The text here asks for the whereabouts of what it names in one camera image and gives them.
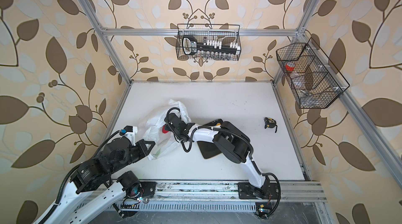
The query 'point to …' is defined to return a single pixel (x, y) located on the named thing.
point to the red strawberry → (164, 131)
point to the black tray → (208, 149)
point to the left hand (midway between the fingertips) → (154, 142)
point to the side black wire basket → (315, 83)
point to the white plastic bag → (164, 142)
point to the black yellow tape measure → (270, 123)
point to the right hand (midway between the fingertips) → (167, 122)
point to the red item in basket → (290, 66)
